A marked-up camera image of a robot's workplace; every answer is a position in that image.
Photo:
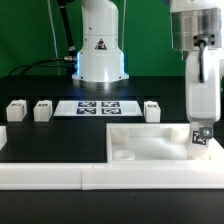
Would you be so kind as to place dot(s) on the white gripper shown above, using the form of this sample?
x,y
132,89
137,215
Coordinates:
x,y
203,100

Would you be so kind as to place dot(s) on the white square table top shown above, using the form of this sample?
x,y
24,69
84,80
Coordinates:
x,y
153,142

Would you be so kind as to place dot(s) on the white U-shaped obstacle fence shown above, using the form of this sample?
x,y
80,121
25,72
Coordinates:
x,y
161,174

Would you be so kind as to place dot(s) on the white marker base plate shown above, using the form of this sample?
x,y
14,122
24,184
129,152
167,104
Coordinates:
x,y
97,108

